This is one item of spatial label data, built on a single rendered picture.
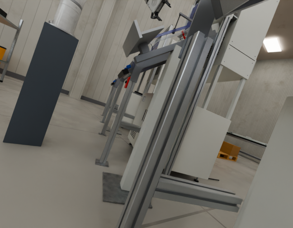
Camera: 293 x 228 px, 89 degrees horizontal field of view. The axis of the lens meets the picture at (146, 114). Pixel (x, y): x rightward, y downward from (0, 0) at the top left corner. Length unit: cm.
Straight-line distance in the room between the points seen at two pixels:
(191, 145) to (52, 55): 114
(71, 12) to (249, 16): 133
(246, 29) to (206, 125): 84
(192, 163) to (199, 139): 21
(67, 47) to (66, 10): 21
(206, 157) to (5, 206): 126
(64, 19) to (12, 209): 94
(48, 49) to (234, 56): 133
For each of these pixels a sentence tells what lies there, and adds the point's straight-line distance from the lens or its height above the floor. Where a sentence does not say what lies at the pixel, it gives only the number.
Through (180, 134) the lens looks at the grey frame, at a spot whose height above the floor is 37.
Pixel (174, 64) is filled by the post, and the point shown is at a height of 72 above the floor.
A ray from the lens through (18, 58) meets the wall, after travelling 508.
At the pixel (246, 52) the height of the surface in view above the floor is 119.
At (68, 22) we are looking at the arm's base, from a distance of 114.
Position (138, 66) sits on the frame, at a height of 70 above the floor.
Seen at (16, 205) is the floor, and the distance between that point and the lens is 73.
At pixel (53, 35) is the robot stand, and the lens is 108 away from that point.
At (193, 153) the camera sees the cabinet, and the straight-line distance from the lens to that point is 135.
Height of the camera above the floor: 46
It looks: 2 degrees down
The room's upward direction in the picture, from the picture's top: 21 degrees clockwise
